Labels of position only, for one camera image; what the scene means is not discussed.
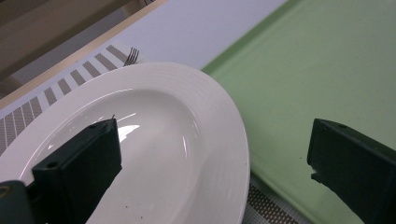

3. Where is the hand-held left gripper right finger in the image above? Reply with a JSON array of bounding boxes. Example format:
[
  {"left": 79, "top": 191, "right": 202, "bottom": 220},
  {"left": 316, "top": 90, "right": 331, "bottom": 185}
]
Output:
[{"left": 306, "top": 118, "right": 396, "bottom": 224}]

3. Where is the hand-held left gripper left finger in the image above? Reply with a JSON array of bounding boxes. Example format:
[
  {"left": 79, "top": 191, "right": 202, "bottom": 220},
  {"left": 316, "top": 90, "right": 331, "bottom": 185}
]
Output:
[{"left": 31, "top": 118, "right": 122, "bottom": 224}]

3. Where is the white ceramic plate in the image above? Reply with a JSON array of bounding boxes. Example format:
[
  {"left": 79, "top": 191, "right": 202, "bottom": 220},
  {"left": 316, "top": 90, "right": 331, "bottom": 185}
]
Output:
[{"left": 0, "top": 61, "right": 251, "bottom": 224}]

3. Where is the striped woven placemat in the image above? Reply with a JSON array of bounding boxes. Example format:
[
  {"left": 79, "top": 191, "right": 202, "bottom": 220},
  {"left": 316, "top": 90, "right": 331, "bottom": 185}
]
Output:
[{"left": 0, "top": 44, "right": 302, "bottom": 224}]

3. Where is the green plastic tray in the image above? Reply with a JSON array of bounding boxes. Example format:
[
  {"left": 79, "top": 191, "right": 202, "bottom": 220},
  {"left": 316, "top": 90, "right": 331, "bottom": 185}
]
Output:
[{"left": 201, "top": 0, "right": 396, "bottom": 224}]

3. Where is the metal fork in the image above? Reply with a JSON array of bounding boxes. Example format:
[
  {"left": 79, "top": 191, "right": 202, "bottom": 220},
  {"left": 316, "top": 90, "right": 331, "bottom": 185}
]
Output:
[{"left": 123, "top": 47, "right": 140, "bottom": 67}]

